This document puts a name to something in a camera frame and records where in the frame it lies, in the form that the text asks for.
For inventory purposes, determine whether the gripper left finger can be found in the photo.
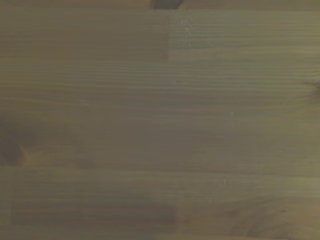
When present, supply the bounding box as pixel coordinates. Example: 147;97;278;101
149;0;168;10

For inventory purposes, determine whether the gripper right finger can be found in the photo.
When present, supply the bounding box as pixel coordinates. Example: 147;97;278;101
166;0;185;10

